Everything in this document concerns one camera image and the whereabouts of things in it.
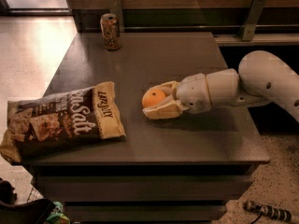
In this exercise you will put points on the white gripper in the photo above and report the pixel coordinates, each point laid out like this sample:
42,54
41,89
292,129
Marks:
192,92

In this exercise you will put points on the orange fruit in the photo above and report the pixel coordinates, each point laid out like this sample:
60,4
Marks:
152,97

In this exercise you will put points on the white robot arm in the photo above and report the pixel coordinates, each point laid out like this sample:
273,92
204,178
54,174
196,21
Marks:
261,78

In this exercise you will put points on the brown patterned drink can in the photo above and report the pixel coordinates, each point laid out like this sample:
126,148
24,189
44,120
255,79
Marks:
110,31

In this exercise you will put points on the brown chip bag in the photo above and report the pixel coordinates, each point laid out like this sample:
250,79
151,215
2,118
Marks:
59,121

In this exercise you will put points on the green snack bag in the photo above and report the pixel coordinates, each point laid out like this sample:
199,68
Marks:
57,215

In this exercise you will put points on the grey drawer cabinet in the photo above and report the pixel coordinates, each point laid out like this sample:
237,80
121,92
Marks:
181,170

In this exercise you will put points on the black striped cylindrical tool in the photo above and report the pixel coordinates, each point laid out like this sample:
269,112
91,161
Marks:
263,210

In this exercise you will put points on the dark chair seat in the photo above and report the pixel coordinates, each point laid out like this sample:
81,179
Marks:
35,212

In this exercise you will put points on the right metal bracket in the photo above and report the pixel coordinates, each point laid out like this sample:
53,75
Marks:
247,30

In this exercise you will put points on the metal bracket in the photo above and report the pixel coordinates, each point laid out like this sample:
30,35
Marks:
115,7
247,30

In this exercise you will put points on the left metal bracket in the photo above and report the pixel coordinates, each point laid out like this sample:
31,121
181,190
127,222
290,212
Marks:
115,7

